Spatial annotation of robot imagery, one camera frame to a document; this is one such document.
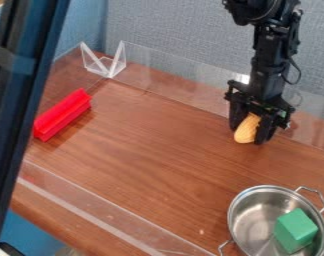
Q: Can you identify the blue black camera-side pole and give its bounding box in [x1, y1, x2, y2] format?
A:
[0, 0, 73, 251]

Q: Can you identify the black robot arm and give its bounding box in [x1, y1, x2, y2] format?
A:
[222, 0, 304, 145]

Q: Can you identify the red plastic block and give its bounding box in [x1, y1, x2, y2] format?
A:
[34, 88, 91, 142]

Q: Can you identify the silver metal pot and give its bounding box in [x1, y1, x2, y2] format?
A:
[218, 185, 324, 256]

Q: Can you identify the yellow green toy corn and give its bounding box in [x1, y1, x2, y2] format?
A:
[234, 113, 261, 144]

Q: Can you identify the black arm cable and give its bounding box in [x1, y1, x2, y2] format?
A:
[282, 56, 302, 86]

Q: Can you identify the green wooden cube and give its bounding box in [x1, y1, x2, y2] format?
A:
[273, 208, 318, 254]

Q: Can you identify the clear acrylic back barrier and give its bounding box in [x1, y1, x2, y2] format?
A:
[114, 42, 324, 150]

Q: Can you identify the clear acrylic front barrier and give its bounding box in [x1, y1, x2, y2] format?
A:
[18, 161, 215, 256]

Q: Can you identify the clear acrylic corner bracket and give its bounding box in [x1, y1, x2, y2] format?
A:
[79, 42, 126, 78]

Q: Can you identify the clear acrylic barrier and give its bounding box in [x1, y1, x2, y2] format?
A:
[114, 42, 324, 150]
[18, 161, 215, 256]

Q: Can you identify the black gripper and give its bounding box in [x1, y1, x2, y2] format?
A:
[225, 80, 296, 145]

